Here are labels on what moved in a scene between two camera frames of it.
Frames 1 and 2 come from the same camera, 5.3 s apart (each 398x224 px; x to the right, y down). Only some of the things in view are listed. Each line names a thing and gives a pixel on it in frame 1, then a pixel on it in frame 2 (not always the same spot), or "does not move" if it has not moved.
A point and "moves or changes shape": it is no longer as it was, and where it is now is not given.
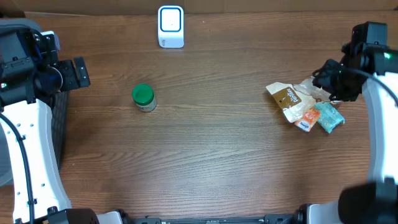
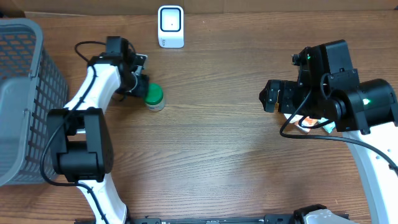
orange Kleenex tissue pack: (308, 121) does not move
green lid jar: (144, 97) moves or changes shape
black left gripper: (73, 81) → (145, 81)
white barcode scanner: (171, 22) does not move
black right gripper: (322, 81) → (283, 91)
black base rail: (286, 218) does not move
